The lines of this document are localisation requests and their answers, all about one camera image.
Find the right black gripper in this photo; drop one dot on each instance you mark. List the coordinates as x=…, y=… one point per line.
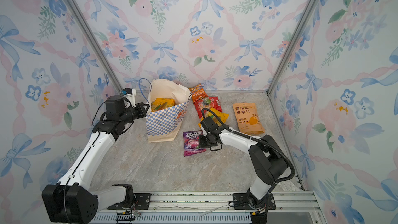
x=202, y=144

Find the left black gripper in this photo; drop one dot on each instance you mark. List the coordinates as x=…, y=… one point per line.
x=140, y=107

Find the yellow mango candy bag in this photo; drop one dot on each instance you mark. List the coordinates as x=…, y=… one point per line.
x=208, y=113
x=162, y=103

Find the purple Fox's candy packet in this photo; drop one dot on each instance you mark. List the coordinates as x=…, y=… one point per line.
x=191, y=143

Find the blue checkered paper bag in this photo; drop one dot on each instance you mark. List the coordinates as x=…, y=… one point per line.
x=163, y=123

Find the tan potato chips pouch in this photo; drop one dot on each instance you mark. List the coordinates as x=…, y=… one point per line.
x=248, y=119

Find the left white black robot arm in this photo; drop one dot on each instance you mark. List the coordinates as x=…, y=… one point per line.
x=70, y=199

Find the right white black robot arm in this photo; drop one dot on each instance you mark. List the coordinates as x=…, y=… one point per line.
x=268, y=160

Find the red fruit candy bag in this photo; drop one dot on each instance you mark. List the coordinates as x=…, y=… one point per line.
x=207, y=102

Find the orange corn chips packet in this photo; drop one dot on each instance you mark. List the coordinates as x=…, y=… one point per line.
x=197, y=93

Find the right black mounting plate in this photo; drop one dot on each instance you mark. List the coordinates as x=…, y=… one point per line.
x=246, y=201

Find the black mounting plate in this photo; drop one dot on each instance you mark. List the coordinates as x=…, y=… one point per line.
x=139, y=201
x=246, y=201

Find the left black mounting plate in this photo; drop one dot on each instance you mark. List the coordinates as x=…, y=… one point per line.
x=139, y=201

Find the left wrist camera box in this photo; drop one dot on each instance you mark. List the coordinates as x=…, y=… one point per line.
x=130, y=94

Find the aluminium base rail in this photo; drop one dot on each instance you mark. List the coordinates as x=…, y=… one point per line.
x=220, y=207

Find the left aluminium corner post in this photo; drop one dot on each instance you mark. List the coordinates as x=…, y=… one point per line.
x=90, y=37

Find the aluminium corner post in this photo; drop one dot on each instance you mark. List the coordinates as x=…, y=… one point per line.
x=301, y=25
x=90, y=37

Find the right aluminium corner post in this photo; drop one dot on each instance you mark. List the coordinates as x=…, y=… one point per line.
x=301, y=25

